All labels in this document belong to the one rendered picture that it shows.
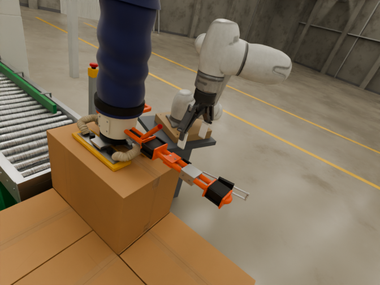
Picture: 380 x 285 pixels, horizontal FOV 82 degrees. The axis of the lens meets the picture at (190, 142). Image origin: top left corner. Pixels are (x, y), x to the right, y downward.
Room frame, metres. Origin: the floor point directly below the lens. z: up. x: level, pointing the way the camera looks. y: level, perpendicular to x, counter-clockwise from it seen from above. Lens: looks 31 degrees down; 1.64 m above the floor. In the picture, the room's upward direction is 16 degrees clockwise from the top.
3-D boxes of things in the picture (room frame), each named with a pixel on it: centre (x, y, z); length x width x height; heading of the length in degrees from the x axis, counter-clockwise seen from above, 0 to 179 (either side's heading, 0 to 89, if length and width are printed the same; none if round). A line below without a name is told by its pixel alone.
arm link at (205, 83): (0.74, 0.00, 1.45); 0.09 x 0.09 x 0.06
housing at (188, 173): (0.71, -0.04, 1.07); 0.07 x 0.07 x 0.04; 61
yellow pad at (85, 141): (0.85, 0.42, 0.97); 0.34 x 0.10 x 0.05; 61
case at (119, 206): (0.92, 0.36, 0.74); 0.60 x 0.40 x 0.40; 62
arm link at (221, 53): (0.74, -0.02, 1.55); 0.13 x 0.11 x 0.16; 98
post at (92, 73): (1.81, 0.97, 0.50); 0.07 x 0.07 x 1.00; 62
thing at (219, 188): (0.64, -0.15, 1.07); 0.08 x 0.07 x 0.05; 61
